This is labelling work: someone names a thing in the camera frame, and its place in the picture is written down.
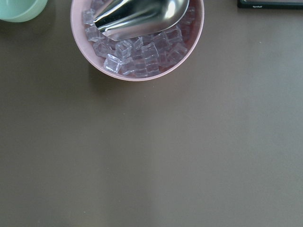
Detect wine glass rack tray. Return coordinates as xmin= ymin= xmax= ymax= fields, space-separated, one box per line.
xmin=237 ymin=0 xmax=303 ymax=9

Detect pink bowl of ice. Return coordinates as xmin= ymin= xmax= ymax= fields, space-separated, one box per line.
xmin=71 ymin=0 xmax=205 ymax=82

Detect metal ice scoop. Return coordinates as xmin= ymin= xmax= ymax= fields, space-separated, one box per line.
xmin=93 ymin=0 xmax=189 ymax=41

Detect green ceramic bowl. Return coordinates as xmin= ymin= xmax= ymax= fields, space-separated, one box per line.
xmin=0 ymin=0 xmax=48 ymax=23

